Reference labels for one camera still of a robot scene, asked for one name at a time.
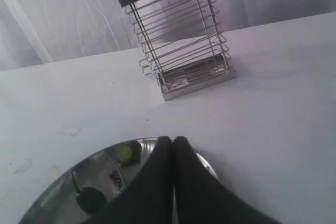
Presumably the green cucumber slice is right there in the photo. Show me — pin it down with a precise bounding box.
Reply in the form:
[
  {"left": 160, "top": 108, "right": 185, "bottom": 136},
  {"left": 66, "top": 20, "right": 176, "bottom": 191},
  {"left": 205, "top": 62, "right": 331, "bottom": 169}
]
[{"left": 114, "top": 144, "right": 133, "bottom": 164}]

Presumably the round steel plate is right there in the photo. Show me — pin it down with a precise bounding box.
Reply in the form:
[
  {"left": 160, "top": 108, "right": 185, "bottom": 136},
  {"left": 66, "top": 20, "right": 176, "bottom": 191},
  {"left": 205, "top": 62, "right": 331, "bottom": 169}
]
[{"left": 21, "top": 138, "right": 217, "bottom": 223}]

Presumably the wire metal utensil rack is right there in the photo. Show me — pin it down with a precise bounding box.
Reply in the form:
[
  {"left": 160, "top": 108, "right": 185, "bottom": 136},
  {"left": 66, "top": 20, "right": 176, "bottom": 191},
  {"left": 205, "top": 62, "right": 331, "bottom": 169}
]
[{"left": 118, "top": 0, "right": 236, "bottom": 101}]

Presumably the white backdrop curtain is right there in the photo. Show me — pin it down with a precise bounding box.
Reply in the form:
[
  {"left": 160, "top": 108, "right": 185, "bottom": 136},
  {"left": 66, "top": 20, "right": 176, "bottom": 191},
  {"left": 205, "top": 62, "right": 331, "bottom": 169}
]
[{"left": 1, "top": 0, "right": 335, "bottom": 70}]

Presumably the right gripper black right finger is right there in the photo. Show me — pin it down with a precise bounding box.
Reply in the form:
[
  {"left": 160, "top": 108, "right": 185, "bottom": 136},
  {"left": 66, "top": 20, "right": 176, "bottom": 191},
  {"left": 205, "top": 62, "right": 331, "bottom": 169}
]
[{"left": 173, "top": 136, "right": 278, "bottom": 223}]

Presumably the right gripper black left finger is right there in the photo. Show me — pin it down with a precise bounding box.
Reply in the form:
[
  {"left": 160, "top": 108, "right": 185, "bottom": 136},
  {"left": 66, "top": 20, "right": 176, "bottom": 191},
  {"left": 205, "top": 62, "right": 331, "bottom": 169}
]
[{"left": 85, "top": 136, "right": 173, "bottom": 224}]

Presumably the green vegetable piece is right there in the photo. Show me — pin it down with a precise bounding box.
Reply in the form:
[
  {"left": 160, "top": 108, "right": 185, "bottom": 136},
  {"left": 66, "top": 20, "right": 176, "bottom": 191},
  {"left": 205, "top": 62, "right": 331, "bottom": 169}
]
[{"left": 71, "top": 171, "right": 107, "bottom": 215}]

